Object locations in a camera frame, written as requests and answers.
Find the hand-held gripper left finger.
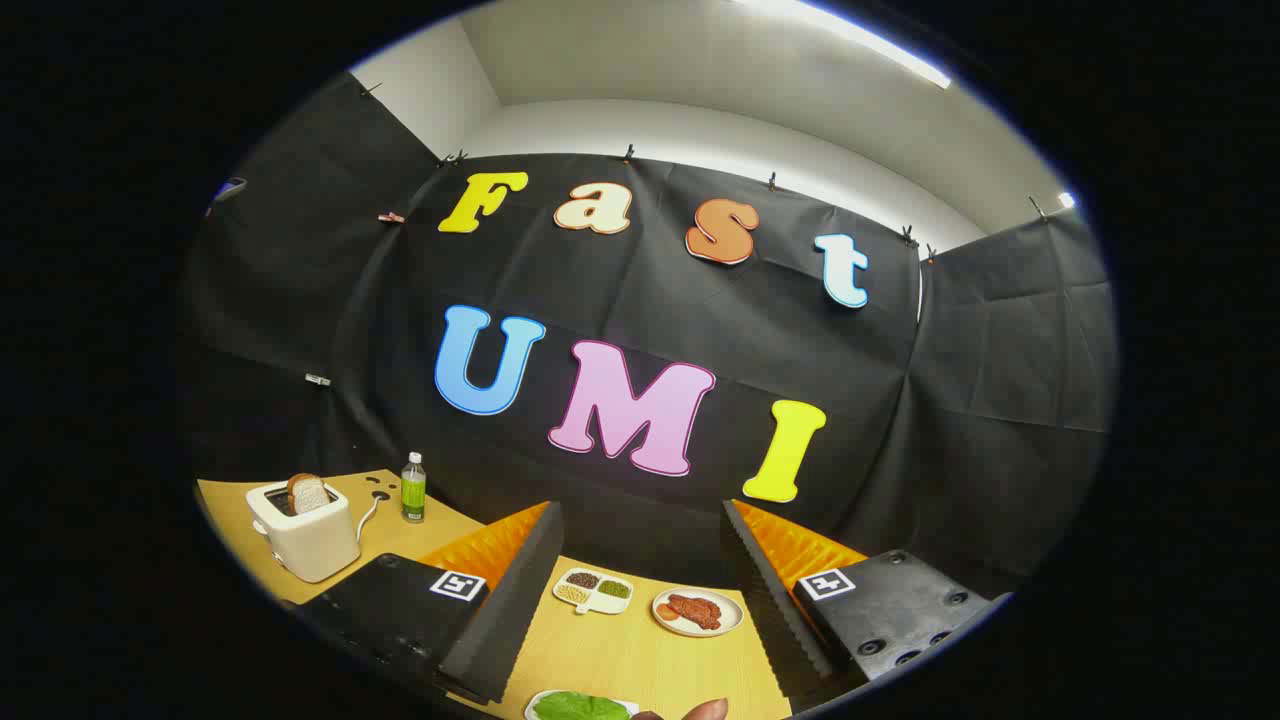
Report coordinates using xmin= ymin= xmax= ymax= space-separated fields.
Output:
xmin=290 ymin=500 xmax=566 ymax=706

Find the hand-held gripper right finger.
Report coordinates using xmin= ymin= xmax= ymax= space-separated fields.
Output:
xmin=722 ymin=498 xmax=1011 ymax=716

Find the green lettuce leaf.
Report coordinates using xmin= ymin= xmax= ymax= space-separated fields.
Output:
xmin=533 ymin=692 xmax=631 ymax=720

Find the toasted bread slice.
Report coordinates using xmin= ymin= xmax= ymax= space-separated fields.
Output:
xmin=287 ymin=473 xmax=331 ymax=516

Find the round white meat plate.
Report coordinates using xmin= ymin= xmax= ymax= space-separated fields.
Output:
xmin=651 ymin=587 xmax=745 ymax=638

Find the white divided dish with beans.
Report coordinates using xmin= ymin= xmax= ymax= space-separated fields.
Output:
xmin=553 ymin=567 xmax=635 ymax=615

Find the red meat slice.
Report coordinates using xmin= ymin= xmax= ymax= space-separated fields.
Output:
xmin=657 ymin=594 xmax=723 ymax=631

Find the white square plate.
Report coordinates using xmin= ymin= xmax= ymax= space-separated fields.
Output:
xmin=524 ymin=689 xmax=641 ymax=720

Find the green label drink bottle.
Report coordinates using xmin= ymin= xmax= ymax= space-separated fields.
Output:
xmin=401 ymin=452 xmax=427 ymax=524

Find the white toaster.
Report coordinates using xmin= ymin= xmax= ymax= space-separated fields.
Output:
xmin=245 ymin=480 xmax=363 ymax=584

